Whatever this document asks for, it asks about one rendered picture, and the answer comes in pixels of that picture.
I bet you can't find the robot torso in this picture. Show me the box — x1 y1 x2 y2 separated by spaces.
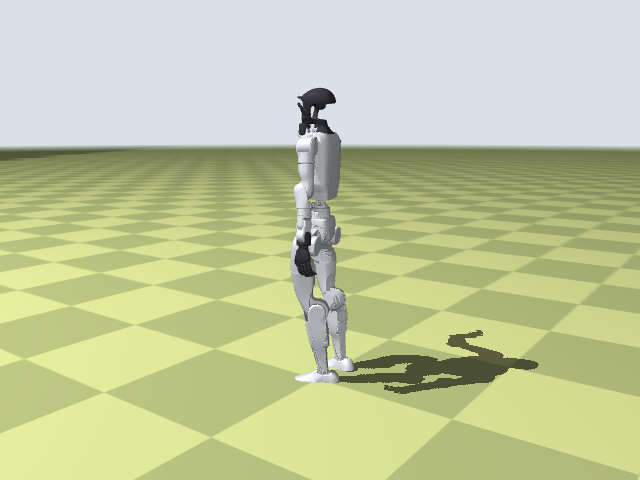
303 128 341 244

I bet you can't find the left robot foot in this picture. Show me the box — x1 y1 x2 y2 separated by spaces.
295 369 340 383

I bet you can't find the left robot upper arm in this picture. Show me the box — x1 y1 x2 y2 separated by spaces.
293 136 318 199

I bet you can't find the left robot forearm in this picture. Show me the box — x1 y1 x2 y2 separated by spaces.
294 184 313 243

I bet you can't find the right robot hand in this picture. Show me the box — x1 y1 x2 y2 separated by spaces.
297 96 311 135

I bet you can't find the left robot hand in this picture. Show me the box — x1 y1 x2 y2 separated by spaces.
294 232 317 277

